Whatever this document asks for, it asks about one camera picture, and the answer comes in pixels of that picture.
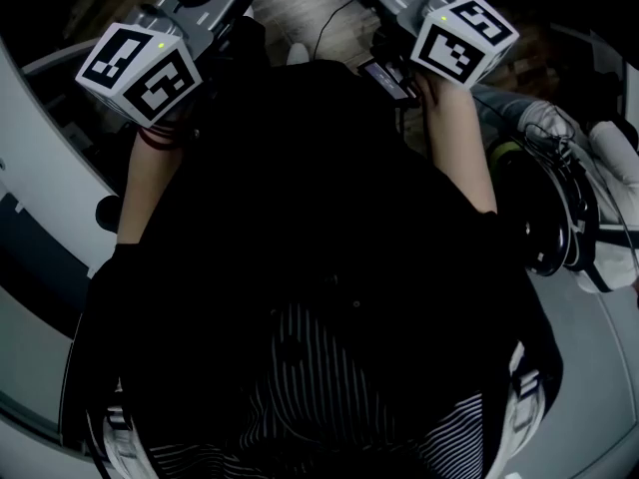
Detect person's black garment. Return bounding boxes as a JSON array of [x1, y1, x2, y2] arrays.
[[59, 60, 565, 479]]

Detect white office desk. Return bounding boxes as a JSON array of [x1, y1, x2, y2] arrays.
[[0, 35, 124, 341]]

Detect person's left forearm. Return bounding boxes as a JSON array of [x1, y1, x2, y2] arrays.
[[115, 126, 189, 247]]

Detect person's striped shirt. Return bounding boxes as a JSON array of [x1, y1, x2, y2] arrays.
[[144, 301, 485, 479]]

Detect red wrist bands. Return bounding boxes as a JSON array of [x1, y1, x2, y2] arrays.
[[138, 122, 189, 153]]

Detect black floor cable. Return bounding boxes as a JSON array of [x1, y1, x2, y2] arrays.
[[313, 0, 358, 62]]

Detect grey backpack strap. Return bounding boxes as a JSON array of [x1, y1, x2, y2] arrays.
[[498, 341, 545, 468], [97, 401, 146, 479]]

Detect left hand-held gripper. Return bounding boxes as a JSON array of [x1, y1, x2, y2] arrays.
[[74, 0, 274, 129]]

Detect person's right forearm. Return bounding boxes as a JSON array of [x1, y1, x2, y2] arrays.
[[417, 75, 500, 215]]

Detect black round device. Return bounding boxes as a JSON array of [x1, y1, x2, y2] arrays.
[[491, 137, 603, 277]]

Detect black screen device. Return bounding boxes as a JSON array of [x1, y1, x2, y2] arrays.
[[356, 57, 418, 107]]

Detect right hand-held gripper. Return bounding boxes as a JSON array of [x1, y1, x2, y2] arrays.
[[331, 0, 520, 92]]

